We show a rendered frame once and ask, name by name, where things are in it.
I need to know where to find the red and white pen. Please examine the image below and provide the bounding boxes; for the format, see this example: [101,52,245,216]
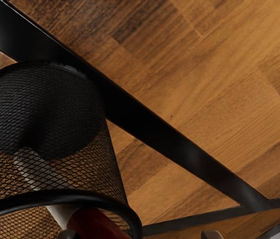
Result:
[12,148,127,239]

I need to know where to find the black mesh pen holder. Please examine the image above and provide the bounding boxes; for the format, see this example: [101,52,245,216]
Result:
[0,59,143,239]

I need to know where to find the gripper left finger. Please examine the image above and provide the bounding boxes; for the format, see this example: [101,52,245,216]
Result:
[56,229,77,239]

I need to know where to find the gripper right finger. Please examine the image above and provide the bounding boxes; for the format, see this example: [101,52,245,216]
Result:
[200,229,226,239]

